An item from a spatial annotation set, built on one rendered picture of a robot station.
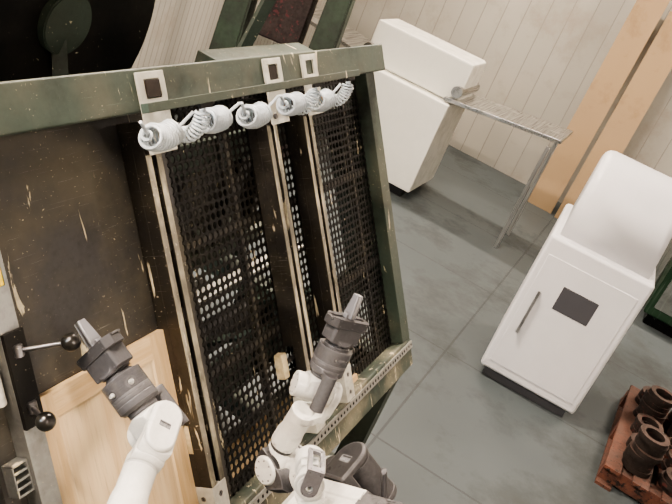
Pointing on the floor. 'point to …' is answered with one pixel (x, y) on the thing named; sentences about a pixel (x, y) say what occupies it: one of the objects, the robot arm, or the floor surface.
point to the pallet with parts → (640, 446)
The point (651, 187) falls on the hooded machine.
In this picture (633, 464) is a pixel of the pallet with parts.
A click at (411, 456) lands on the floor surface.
